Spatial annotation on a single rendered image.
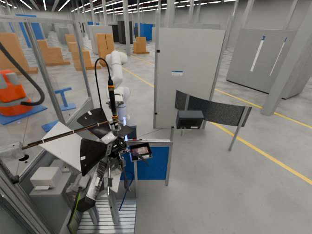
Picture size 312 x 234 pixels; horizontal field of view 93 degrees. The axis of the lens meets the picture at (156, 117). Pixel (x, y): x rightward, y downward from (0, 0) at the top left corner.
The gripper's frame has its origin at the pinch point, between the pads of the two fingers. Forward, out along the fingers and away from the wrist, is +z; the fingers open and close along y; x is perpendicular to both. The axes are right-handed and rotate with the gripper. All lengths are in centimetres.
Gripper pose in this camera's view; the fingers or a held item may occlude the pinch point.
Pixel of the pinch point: (113, 106)
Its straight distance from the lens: 114.8
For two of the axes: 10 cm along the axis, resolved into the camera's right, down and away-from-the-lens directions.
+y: -10.0, -0.1, -0.4
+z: 0.3, 5.2, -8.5
